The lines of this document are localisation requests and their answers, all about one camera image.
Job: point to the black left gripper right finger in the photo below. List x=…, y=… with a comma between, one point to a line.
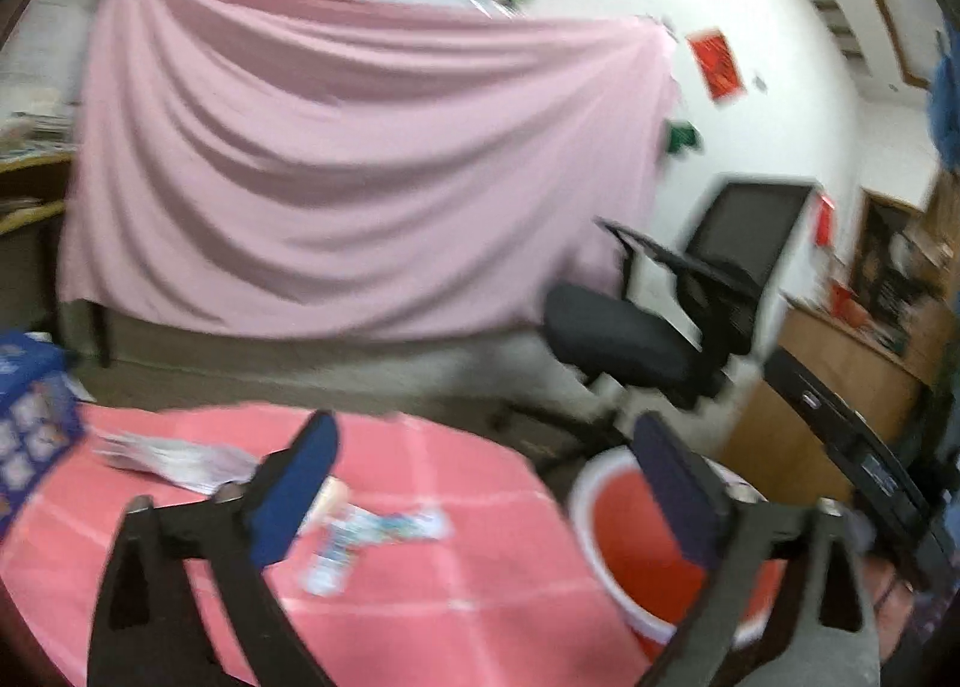
x=821, y=629

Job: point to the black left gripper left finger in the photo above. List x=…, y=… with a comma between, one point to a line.
x=147, y=627

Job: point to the wooden cabinet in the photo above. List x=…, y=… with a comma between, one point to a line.
x=818, y=359

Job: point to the red white plastic bin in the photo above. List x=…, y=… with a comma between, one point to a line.
x=631, y=550

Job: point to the crumpled grey white wrapper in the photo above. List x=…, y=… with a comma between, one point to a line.
x=199, y=468

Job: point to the white green medicine sachet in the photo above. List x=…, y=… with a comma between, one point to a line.
x=359, y=529

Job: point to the blue cardboard box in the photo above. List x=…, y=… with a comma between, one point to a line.
x=39, y=418

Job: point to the red fire extinguisher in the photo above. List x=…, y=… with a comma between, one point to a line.
x=824, y=221

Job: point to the blue dotted curtain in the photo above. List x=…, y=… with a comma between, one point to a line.
x=944, y=102

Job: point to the pink hanging cloth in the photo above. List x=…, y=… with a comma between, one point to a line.
x=345, y=169

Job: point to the wooden wall shelf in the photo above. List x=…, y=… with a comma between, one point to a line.
x=34, y=188

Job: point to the green wall decoration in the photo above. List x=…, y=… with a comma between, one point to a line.
x=681, y=136

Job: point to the red paper wall sign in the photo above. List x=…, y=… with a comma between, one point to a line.
x=717, y=65

